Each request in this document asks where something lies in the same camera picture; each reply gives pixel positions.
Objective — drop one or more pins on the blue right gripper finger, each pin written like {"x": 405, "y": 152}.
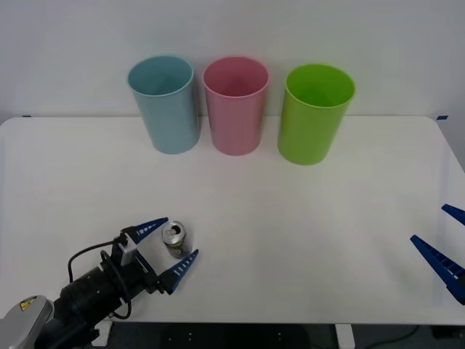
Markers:
{"x": 456, "y": 213}
{"x": 437, "y": 262}

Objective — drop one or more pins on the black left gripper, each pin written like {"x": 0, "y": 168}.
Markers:
{"x": 140, "y": 277}

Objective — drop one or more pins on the silver drink can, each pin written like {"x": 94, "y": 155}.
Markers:
{"x": 174, "y": 237}

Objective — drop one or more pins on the silver and black left arm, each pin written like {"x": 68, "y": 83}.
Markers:
{"x": 84, "y": 290}

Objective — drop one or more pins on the white table leg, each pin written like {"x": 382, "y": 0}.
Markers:
{"x": 103, "y": 332}
{"x": 344, "y": 336}

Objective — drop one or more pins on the pale blue plastic bin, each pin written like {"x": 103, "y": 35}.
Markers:
{"x": 170, "y": 120}

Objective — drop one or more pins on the pink plastic bin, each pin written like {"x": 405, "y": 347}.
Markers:
{"x": 235, "y": 123}

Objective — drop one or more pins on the green plastic bin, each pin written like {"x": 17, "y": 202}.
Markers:
{"x": 309, "y": 134}

